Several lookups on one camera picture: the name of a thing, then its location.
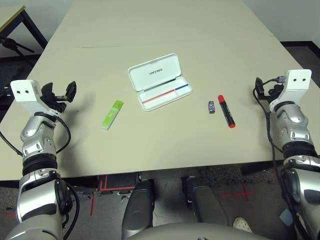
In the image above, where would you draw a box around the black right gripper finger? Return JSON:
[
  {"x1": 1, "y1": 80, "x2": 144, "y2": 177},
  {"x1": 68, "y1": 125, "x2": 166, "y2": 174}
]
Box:
[{"x1": 254, "y1": 76, "x2": 265, "y2": 101}]

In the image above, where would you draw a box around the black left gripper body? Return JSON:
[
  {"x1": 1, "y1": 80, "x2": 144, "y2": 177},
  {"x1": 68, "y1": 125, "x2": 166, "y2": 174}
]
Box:
[{"x1": 41, "y1": 94, "x2": 68, "y2": 114}]

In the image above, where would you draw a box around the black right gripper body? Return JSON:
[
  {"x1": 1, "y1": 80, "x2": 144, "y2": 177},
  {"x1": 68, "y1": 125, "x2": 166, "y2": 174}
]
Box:
[{"x1": 259, "y1": 84, "x2": 283, "y2": 103}]

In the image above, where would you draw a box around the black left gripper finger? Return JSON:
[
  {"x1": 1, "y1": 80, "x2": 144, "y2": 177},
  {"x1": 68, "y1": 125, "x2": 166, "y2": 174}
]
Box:
[
  {"x1": 64, "y1": 80, "x2": 77, "y2": 103},
  {"x1": 40, "y1": 82, "x2": 56, "y2": 99}
]

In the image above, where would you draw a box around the black red whiteboard marker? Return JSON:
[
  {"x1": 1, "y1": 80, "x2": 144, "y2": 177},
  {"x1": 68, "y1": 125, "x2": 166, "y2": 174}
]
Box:
[{"x1": 217, "y1": 94, "x2": 237, "y2": 129}]

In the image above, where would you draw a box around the green highlighter pen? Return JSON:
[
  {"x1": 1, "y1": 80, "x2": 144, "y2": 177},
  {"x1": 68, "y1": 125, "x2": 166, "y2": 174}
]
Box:
[{"x1": 100, "y1": 99, "x2": 125, "y2": 131}]

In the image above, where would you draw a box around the white plastic pencil case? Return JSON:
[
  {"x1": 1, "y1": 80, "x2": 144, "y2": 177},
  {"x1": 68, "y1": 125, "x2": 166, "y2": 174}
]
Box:
[{"x1": 127, "y1": 52, "x2": 194, "y2": 113}]

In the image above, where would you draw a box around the black tripod stand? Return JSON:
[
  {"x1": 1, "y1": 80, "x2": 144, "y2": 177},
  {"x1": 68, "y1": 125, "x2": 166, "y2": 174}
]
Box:
[{"x1": 0, "y1": 34, "x2": 36, "y2": 68}]

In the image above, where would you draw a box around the black framed side table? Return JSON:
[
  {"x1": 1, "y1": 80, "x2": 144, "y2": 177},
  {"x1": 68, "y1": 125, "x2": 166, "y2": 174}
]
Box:
[{"x1": 0, "y1": 5, "x2": 48, "y2": 68}]

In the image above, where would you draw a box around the blue paper scrap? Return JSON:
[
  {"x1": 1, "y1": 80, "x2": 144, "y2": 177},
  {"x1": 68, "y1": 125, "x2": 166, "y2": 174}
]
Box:
[{"x1": 279, "y1": 208, "x2": 294, "y2": 225}]

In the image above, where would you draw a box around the grey robot right leg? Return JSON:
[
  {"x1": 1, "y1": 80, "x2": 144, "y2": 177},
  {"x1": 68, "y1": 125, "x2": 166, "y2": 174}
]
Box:
[{"x1": 181, "y1": 176, "x2": 231, "y2": 228}]

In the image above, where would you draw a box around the grey robot leg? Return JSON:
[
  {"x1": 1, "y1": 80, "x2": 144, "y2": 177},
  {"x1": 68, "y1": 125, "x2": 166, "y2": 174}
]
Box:
[
  {"x1": 181, "y1": 176, "x2": 231, "y2": 228},
  {"x1": 121, "y1": 179, "x2": 156, "y2": 240}
]

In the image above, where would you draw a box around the grey robot left leg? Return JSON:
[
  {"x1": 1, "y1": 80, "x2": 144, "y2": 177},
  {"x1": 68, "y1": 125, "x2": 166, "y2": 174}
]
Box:
[{"x1": 121, "y1": 179, "x2": 156, "y2": 240}]

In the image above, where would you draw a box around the white clog shoe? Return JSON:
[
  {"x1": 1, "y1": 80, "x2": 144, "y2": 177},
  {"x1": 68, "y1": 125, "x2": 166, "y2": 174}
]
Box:
[{"x1": 232, "y1": 216, "x2": 254, "y2": 234}]

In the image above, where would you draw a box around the grey robot torso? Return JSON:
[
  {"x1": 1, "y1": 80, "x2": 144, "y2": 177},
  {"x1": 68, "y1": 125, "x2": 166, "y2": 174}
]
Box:
[{"x1": 124, "y1": 222, "x2": 271, "y2": 240}]

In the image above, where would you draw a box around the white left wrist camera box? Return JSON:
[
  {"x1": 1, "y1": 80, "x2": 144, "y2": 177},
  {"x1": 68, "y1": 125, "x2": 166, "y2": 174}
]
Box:
[{"x1": 9, "y1": 79, "x2": 63, "y2": 116}]

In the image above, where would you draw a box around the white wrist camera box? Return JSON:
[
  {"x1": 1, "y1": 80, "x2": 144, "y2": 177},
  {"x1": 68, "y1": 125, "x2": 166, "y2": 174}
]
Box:
[
  {"x1": 269, "y1": 69, "x2": 313, "y2": 113},
  {"x1": 9, "y1": 79, "x2": 63, "y2": 116}
]

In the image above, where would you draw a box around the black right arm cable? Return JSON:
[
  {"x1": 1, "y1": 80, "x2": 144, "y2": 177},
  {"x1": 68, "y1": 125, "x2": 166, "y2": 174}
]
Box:
[{"x1": 252, "y1": 75, "x2": 301, "y2": 240}]

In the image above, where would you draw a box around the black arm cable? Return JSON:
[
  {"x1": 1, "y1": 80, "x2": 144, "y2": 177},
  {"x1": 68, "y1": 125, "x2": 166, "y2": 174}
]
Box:
[
  {"x1": 0, "y1": 112, "x2": 72, "y2": 157},
  {"x1": 252, "y1": 75, "x2": 301, "y2": 240}
]

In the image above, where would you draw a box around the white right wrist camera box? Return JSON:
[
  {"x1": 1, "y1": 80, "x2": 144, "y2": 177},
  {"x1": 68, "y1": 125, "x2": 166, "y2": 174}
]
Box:
[{"x1": 269, "y1": 69, "x2": 313, "y2": 113}]

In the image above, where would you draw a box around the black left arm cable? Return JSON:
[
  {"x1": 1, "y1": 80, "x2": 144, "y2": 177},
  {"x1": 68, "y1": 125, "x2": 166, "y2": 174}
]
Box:
[{"x1": 0, "y1": 112, "x2": 72, "y2": 157}]

